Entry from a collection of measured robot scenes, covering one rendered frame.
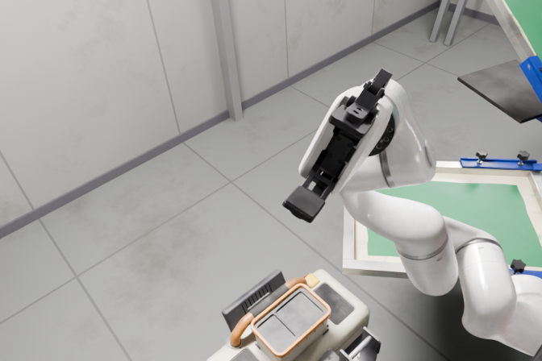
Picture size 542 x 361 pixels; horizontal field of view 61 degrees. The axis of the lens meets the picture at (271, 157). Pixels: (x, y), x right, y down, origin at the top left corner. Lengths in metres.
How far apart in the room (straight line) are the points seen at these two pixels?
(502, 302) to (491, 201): 1.18
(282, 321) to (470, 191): 0.97
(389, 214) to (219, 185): 2.72
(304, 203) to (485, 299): 0.50
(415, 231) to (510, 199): 1.35
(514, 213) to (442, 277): 1.22
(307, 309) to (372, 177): 0.95
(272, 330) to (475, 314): 0.78
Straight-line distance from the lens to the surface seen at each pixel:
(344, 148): 0.45
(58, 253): 3.33
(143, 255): 3.09
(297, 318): 1.51
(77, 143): 3.44
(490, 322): 0.87
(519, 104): 2.62
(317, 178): 0.46
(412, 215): 0.74
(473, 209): 1.96
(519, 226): 1.96
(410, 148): 0.61
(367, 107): 0.41
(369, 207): 0.71
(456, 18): 5.14
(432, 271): 0.78
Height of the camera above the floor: 2.32
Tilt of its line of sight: 41 degrees down
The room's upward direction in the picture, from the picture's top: 5 degrees counter-clockwise
